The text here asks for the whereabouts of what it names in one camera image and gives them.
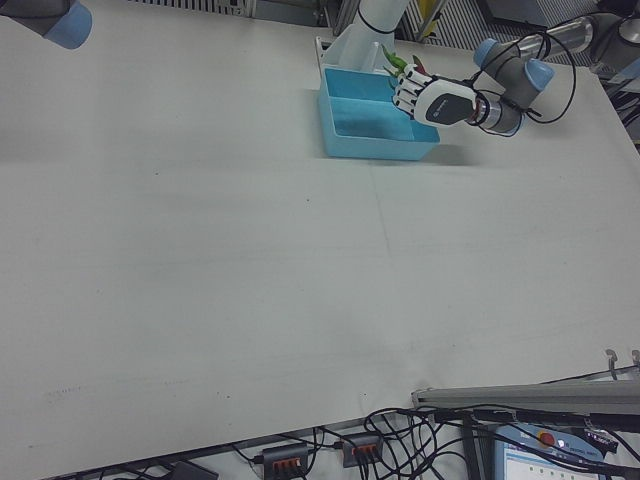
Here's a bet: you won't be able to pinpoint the robot hand white grey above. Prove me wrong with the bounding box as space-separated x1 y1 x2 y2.
392 62 480 129

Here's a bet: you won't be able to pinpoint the light blue divided bin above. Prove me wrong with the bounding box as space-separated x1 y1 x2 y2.
317 67 442 163

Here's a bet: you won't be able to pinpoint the grey metal cabinet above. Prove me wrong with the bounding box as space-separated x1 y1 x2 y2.
477 0 604 29

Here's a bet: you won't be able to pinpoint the aluminium profile beam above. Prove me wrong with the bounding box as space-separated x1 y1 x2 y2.
410 368 640 417

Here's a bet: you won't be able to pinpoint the grey usb hub orange ports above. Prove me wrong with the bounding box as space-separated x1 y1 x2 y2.
341 432 387 470
253 442 312 477

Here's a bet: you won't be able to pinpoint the teach pendant red button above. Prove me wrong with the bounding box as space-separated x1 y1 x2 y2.
492 422 617 480

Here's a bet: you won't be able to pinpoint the flat black adapter box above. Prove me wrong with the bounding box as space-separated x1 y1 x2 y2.
168 459 220 480

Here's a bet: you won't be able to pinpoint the yellow black striped post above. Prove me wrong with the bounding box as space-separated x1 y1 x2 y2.
413 0 442 40

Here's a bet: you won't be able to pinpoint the white column mount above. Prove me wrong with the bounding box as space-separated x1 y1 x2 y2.
314 0 409 76

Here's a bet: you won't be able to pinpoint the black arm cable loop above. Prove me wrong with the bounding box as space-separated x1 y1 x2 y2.
467 30 577 126

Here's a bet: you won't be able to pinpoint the tangled black cables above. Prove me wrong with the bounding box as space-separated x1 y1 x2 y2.
362 405 444 480

